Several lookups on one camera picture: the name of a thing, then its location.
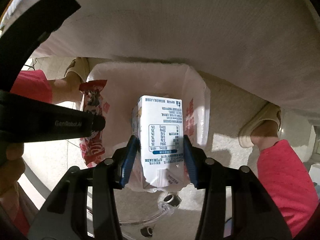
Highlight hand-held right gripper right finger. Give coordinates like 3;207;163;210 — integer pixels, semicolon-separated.
183;134;293;240

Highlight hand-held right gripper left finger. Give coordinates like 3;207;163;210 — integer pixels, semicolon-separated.
27;135;140;240

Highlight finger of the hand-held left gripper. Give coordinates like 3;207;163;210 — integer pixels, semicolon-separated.
89;114;106;138

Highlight red snack wrapper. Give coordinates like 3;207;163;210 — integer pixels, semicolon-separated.
79;79;111;167

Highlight white blue milk carton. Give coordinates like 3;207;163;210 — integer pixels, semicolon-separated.
132;95;190;189

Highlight white red print plastic bag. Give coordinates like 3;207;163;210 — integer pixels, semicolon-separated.
80;61;210;193

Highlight person's left forearm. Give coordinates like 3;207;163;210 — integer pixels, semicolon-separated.
0;177;39;238

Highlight person's left hand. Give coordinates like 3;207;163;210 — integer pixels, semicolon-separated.
0;142;25;197

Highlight person's left leg red pants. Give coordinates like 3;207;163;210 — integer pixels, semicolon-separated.
10;70;84;104

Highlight beige slipper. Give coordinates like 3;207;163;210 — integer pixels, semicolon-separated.
64;57;91;85
238;102;282;148

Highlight bed frame with striped headboard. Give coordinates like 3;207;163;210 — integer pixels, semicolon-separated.
0;0;320;110

